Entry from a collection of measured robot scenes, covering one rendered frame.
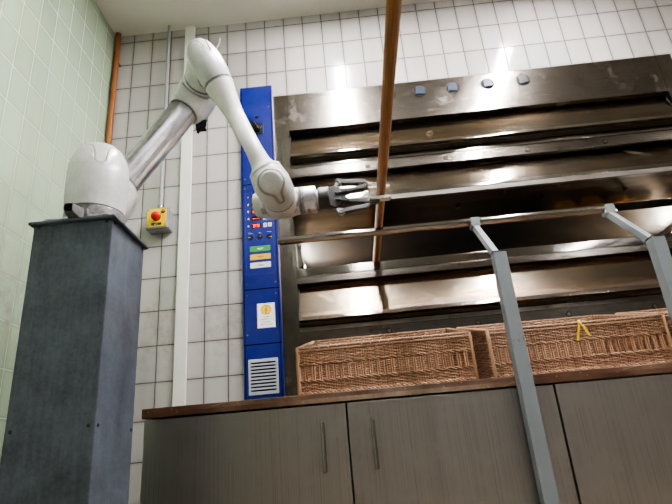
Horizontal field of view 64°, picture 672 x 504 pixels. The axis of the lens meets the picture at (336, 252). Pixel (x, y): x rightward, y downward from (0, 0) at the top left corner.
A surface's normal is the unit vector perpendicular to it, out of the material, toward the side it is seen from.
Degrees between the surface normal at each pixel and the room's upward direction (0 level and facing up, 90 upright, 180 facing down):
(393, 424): 90
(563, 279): 70
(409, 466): 90
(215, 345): 90
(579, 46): 90
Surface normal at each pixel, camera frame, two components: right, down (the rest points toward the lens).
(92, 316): -0.06, -0.36
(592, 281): -0.09, -0.66
